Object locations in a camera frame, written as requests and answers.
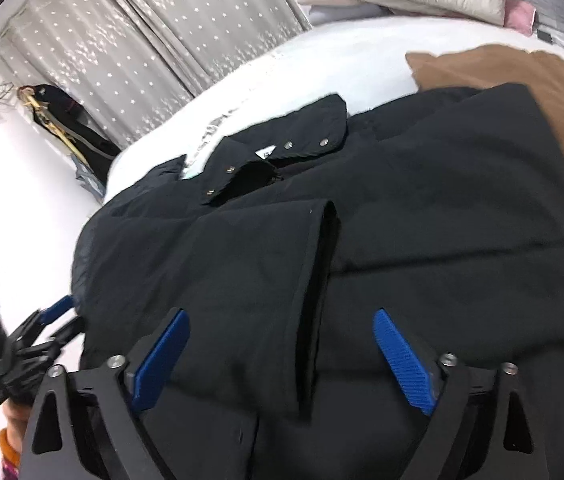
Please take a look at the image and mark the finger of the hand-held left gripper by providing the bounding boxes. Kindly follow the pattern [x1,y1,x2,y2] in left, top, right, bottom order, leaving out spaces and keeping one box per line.
[9,295,77,348]
[22,316,85,368]

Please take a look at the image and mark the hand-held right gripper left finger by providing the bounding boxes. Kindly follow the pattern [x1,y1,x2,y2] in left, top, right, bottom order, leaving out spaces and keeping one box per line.
[21,307,191,480]

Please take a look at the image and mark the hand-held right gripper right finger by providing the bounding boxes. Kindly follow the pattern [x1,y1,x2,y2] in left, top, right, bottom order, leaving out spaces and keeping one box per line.
[373,308,538,480]

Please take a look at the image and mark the black padded jacket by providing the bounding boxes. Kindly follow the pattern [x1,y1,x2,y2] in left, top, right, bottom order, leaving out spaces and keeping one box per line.
[74,82,564,480]

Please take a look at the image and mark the person's left forearm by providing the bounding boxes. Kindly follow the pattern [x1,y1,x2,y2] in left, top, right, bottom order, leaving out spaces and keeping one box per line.
[0,394,30,480]

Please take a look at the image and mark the grey blue jeans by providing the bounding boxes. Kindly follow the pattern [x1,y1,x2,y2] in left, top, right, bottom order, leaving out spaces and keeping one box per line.
[69,154,108,204]

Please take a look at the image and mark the black hanging bag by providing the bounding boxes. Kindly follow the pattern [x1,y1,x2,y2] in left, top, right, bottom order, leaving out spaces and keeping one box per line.
[29,85,122,183]

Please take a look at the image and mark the grey star-print curtain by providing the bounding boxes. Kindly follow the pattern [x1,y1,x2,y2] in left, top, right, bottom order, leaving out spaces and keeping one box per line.
[0,0,313,148]

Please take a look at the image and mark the brown blanket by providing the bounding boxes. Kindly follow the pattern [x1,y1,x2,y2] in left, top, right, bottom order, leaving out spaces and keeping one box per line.
[406,44,564,213]

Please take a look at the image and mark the white bed sheet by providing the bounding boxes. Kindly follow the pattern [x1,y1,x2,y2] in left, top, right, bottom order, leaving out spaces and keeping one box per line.
[104,15,564,206]

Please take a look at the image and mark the pale purple pillow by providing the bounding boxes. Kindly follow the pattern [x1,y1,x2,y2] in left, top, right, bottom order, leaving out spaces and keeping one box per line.
[308,2,393,28]

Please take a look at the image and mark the pink pillow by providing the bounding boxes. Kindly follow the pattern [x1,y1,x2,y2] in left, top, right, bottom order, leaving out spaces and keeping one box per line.
[504,0,537,37]

